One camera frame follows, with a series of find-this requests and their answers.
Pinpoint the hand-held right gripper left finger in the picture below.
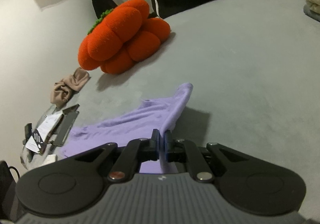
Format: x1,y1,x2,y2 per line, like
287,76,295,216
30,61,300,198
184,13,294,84
66,128,160,185

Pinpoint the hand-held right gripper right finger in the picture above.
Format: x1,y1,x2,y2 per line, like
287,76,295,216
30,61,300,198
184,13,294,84
164,130,260,184

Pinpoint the lavender knit garment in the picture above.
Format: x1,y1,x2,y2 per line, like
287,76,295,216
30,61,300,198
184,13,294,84
61,82,194,174

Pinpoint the dark smartphone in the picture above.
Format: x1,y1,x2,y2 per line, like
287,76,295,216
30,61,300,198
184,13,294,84
62,104,80,116

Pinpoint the black tablet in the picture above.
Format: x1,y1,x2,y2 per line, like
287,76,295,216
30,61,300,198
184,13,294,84
51,110,80,146

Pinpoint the crumpled beige cloth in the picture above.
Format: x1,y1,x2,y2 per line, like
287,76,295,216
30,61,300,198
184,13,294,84
50,67,91,108

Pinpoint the grey bed sheet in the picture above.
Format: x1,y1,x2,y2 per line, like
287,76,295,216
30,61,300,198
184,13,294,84
20,0,320,224

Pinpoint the white crumpled tissue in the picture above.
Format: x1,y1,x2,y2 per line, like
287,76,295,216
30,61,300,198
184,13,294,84
43,153,58,165

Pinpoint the orange pumpkin plush pillow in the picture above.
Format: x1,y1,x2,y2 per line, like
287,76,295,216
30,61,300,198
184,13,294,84
77,0,171,75

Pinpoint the black striped tag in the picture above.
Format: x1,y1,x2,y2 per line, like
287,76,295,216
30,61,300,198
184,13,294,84
31,129,45,145

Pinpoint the small black clip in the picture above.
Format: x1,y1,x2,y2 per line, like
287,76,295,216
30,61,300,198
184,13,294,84
24,123,33,141

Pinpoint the black pointed hat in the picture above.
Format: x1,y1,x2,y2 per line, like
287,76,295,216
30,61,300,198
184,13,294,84
91,0,119,20

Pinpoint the black bag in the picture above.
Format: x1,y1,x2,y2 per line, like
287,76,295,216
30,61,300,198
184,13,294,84
0,160,21,219

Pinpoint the grey folded garment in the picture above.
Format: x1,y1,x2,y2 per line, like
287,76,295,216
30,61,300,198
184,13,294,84
303,4,320,23

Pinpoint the beige folded garment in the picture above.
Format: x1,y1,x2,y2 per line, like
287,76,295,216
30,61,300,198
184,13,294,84
304,0,320,15

